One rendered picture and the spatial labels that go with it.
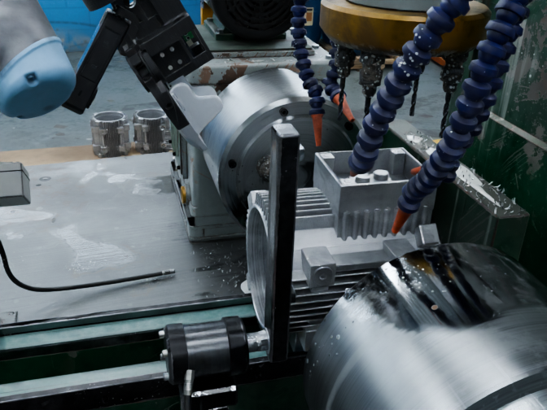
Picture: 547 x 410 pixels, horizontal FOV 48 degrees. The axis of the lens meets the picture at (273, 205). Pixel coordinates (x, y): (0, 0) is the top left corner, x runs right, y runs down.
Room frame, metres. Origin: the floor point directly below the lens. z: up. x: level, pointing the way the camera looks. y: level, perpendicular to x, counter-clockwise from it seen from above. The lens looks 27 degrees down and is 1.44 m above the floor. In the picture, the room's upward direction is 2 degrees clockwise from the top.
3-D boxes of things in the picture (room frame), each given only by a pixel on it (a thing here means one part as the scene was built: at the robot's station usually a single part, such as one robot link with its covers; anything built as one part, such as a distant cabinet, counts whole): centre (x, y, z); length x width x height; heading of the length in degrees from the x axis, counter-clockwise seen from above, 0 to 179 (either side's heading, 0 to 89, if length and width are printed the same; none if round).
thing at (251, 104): (1.02, 0.00, 1.04); 0.37 x 0.25 x 0.25; 16
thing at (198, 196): (1.25, 0.07, 0.99); 0.35 x 0.31 x 0.37; 16
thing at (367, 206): (0.68, -0.12, 1.11); 0.12 x 0.11 x 0.07; 105
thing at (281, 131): (0.51, -0.01, 1.12); 0.04 x 0.03 x 0.26; 106
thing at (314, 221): (0.67, -0.08, 1.01); 0.20 x 0.19 x 0.19; 105
